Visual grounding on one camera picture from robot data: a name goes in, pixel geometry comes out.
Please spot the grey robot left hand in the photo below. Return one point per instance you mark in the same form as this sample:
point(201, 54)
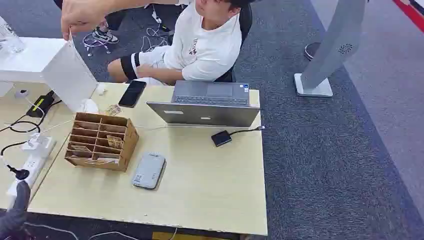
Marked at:
point(15, 215)

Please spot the white panel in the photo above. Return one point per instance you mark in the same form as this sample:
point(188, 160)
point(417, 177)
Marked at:
point(71, 78)

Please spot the white power strip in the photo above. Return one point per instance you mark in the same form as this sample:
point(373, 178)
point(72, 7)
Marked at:
point(33, 165)

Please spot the white charger plug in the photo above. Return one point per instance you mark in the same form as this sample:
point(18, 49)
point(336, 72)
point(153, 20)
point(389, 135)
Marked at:
point(34, 140)

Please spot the long card in slot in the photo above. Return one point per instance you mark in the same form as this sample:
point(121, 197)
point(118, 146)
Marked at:
point(101, 161)

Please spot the black power brick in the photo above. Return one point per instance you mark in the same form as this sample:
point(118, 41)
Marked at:
point(40, 106)

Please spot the small white round puck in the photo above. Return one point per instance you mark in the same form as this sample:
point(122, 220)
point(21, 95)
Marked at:
point(21, 93)

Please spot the card standing in slot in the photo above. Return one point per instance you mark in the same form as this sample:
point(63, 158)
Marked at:
point(115, 141)

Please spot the white crumpled tissue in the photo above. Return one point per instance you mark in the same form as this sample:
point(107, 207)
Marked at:
point(88, 106)

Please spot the wooden card box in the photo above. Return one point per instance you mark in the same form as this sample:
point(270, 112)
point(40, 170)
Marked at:
point(124, 142)

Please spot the grey flat card reader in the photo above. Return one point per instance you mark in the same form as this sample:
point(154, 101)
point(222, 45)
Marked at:
point(149, 170)

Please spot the small white scrap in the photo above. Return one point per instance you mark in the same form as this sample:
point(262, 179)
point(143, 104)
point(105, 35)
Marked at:
point(100, 89)

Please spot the white box stand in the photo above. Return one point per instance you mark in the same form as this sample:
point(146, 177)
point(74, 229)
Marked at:
point(28, 58)

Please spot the black smartphone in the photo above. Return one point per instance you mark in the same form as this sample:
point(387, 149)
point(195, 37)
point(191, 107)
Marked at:
point(132, 93)

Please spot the yellow board under desk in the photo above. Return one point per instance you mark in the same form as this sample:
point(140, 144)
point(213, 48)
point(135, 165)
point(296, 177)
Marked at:
point(185, 236)

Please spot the clear plastic container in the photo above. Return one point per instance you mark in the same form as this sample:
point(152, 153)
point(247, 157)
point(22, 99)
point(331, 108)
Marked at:
point(9, 38)

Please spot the black and white sneaker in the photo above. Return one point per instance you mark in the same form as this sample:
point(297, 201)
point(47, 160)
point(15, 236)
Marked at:
point(105, 35)

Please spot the person's hand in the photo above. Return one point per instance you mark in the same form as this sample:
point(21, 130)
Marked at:
point(81, 15)

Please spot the grey laptop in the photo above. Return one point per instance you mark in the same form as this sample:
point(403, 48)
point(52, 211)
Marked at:
point(205, 111)

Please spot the black adapter hub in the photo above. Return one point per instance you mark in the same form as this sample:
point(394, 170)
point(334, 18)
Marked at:
point(221, 138)

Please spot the seated person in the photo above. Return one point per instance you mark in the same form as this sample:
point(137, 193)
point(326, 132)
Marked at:
point(205, 43)

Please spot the black round floor base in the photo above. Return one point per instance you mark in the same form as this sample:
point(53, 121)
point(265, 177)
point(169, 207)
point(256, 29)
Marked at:
point(310, 51)

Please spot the grey floor stand kiosk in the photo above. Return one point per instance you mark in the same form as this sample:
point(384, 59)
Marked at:
point(331, 43)

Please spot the red floor strip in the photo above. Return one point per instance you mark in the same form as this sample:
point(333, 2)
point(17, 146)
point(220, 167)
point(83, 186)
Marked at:
point(410, 11)

